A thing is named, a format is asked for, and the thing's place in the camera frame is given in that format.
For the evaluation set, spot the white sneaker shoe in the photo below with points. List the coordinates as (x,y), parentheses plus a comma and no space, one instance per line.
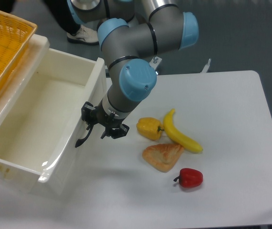
(84,35)

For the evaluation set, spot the black trouser leg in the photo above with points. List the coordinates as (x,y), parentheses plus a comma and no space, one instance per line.
(62,14)

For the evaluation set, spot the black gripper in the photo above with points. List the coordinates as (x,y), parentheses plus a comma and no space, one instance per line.
(113,127)

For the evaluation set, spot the yellow bell pepper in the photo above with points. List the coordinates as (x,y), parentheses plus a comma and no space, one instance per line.
(150,128)

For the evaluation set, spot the white plastic drawer cabinet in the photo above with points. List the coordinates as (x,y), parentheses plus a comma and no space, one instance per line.
(13,175)

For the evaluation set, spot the black top drawer handle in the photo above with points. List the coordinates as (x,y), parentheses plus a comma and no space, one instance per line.
(79,142)

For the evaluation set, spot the red bell pepper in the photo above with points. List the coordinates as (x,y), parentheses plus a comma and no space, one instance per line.
(189,178)

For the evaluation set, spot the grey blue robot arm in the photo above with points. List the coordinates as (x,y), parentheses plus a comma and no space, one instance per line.
(125,44)

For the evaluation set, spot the brown pastry bread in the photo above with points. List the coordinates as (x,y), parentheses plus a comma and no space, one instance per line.
(163,157)

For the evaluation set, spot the yellow woven basket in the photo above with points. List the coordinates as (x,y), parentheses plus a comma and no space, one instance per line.
(15,34)

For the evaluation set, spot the yellow banana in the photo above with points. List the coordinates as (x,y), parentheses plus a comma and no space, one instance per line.
(177,136)

